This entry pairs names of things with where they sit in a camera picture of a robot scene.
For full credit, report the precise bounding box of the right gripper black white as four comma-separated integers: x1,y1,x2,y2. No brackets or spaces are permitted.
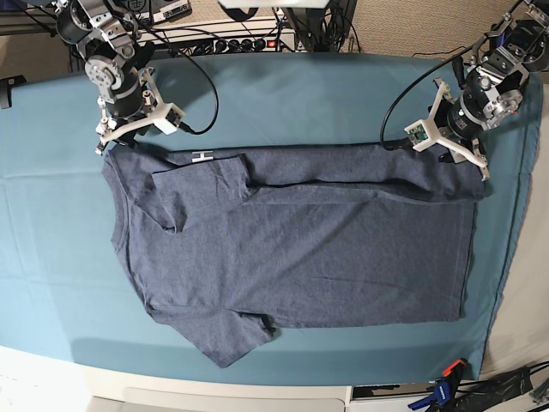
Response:
94,66,169,154

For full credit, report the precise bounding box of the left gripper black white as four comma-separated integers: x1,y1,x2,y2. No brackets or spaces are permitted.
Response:
426,76,490,181

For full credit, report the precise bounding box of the blue heathered T-shirt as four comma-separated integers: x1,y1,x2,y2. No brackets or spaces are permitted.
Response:
102,144,485,367

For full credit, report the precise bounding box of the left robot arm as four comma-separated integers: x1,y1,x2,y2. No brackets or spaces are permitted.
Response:
424,1,548,181

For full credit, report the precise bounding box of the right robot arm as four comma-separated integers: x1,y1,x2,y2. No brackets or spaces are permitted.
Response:
52,0,184,155

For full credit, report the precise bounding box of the black clamp left edge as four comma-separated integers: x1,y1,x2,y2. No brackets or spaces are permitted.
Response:
0,75,27,110

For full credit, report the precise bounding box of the teal table cloth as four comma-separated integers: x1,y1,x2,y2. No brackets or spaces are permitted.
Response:
1,53,548,385

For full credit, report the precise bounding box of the white power strip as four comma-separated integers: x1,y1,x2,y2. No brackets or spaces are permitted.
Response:
192,32,297,56

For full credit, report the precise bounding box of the orange blue clamp bottom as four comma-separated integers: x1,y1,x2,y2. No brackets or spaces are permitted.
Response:
407,358,468,411

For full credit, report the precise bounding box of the black bag bottom right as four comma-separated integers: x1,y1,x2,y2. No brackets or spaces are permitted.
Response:
444,367,533,412

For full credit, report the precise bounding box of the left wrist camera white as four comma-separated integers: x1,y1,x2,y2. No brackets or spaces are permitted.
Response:
404,119,430,152

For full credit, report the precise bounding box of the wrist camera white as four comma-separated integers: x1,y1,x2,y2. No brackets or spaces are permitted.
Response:
404,119,430,152
154,103,184,135

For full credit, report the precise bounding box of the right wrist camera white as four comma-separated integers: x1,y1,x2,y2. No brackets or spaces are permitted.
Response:
154,103,184,135

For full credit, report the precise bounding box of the black camera cable left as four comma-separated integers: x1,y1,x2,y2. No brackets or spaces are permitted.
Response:
381,45,477,152

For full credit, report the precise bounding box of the black camera cable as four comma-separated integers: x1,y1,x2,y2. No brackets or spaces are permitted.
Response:
119,12,220,136
381,45,477,152

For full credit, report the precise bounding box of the black camera cable right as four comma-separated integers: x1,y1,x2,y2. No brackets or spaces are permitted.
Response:
119,12,220,136

